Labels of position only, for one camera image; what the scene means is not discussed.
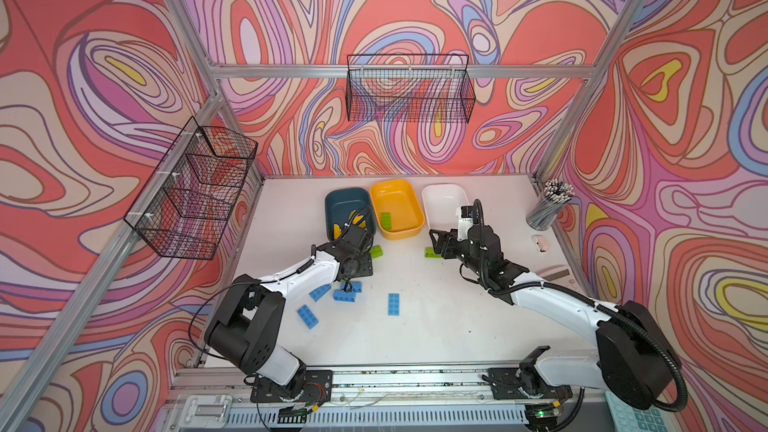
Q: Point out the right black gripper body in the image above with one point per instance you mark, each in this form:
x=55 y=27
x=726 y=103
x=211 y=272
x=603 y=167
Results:
x=460 y=250

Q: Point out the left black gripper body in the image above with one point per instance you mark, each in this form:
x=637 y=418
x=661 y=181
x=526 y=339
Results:
x=363 y=266

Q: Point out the green lego plate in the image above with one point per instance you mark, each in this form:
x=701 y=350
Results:
x=386 y=221

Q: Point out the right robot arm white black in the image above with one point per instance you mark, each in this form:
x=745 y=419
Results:
x=629 y=354

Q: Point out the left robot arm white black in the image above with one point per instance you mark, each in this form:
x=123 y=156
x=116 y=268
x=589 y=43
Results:
x=245 y=326

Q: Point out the green lego upper right cluster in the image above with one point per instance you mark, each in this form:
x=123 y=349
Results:
x=376 y=252

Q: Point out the blue lego stacked upper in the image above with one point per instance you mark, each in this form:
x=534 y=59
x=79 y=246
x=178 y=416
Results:
x=351 y=287

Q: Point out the blue lego stacked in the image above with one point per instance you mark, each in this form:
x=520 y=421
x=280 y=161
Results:
x=351 y=287
x=344 y=296

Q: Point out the white plastic bin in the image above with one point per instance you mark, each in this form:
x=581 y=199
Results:
x=442 y=203

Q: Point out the blue lego stacked lower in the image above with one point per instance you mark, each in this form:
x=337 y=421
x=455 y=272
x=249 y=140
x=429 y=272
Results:
x=344 y=296

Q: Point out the dark teal plastic bin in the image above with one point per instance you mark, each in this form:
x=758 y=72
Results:
x=349 y=204

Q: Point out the blue lego far left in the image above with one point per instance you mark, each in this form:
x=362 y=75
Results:
x=319 y=292

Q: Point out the yellow plastic bin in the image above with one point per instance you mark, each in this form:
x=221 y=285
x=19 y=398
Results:
x=397 y=196

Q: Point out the small pink eraser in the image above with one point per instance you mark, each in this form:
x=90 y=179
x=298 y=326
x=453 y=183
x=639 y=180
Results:
x=541 y=243

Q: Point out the blue lego centre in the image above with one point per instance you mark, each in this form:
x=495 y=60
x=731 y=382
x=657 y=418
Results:
x=393 y=304

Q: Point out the blue lego bottom left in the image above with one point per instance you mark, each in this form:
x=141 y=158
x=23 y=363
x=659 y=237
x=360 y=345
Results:
x=307 y=316

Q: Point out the pink white calculator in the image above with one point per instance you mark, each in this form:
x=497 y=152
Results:
x=555 y=273

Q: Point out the cup of pens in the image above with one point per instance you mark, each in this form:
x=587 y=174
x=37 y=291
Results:
x=554 y=196

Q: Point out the teal calculator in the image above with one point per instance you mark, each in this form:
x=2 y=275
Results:
x=629 y=419

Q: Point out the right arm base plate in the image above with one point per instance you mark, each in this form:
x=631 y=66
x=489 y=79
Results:
x=515 y=384

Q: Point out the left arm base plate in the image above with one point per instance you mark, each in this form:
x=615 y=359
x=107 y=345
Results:
x=312 y=387

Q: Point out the front aluminium rail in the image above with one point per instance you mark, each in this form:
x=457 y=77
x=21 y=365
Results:
x=421 y=397

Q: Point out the back wall wire basket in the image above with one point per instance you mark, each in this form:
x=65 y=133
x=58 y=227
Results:
x=413 y=88

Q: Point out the wall wire basket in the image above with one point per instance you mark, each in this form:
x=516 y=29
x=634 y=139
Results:
x=413 y=88
x=200 y=180

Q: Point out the left wall wire basket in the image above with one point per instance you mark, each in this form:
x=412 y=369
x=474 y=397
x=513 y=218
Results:
x=200 y=180

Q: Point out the grey metal handle plate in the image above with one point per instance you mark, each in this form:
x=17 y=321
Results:
x=205 y=412

